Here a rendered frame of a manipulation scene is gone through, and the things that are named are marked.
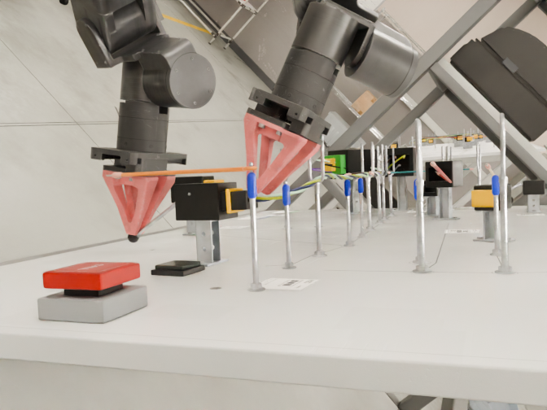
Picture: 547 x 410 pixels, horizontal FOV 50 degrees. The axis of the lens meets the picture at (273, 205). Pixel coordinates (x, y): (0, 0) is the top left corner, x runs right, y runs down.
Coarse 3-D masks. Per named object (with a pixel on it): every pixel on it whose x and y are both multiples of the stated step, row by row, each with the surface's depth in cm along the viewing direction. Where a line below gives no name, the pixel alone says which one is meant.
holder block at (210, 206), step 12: (180, 192) 64; (192, 192) 63; (204, 192) 63; (216, 192) 62; (180, 204) 64; (192, 204) 63; (204, 204) 63; (216, 204) 62; (180, 216) 64; (192, 216) 64; (204, 216) 63; (216, 216) 62; (228, 216) 64
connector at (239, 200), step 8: (224, 192) 62; (232, 192) 62; (240, 192) 62; (224, 200) 62; (232, 200) 62; (240, 200) 62; (248, 200) 62; (224, 208) 63; (232, 208) 62; (240, 208) 62; (248, 208) 62
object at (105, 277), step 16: (48, 272) 42; (64, 272) 41; (80, 272) 41; (96, 272) 40; (112, 272) 41; (128, 272) 43; (48, 288) 42; (64, 288) 41; (80, 288) 41; (96, 288) 40; (112, 288) 43
